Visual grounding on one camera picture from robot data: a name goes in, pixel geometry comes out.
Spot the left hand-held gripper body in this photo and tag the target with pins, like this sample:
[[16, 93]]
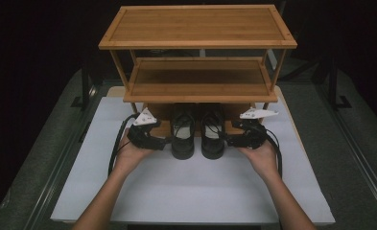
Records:
[[144, 137]]

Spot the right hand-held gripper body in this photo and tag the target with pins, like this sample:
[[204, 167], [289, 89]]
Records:
[[251, 135]]

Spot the black leather lace-up shoe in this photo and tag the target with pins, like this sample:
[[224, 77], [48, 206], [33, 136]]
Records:
[[183, 148], [212, 148]]

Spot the wooden three-tier shoe rack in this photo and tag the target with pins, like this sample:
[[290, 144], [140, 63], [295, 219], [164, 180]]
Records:
[[197, 27]]

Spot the person's left hand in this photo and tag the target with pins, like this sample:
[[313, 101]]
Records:
[[131, 158]]

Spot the person's right hand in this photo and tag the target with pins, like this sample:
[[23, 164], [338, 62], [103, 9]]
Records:
[[263, 159]]

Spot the white foam mat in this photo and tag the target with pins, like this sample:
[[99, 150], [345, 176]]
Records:
[[192, 185]]

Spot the black metal stand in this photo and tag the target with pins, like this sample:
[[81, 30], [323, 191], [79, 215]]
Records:
[[85, 86], [334, 86]]

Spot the aluminium frame rail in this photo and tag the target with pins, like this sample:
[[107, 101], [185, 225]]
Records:
[[358, 153], [58, 179]]

